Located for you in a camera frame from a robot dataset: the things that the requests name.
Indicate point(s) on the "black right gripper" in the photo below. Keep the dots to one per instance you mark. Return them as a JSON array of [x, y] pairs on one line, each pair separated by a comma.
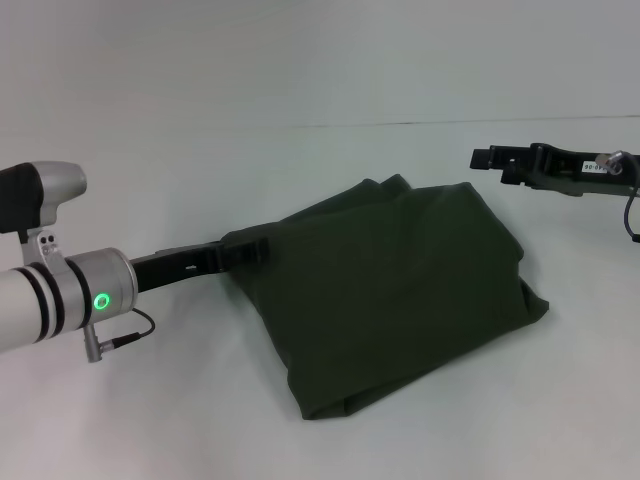
[[580, 172]]

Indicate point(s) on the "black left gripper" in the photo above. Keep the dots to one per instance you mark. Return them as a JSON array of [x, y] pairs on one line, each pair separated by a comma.
[[175, 267]]

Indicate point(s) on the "dark green t-shirt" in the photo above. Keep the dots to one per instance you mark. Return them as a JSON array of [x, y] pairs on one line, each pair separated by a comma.
[[400, 300]]

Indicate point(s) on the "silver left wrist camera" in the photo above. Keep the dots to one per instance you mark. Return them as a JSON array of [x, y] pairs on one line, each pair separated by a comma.
[[42, 195]]

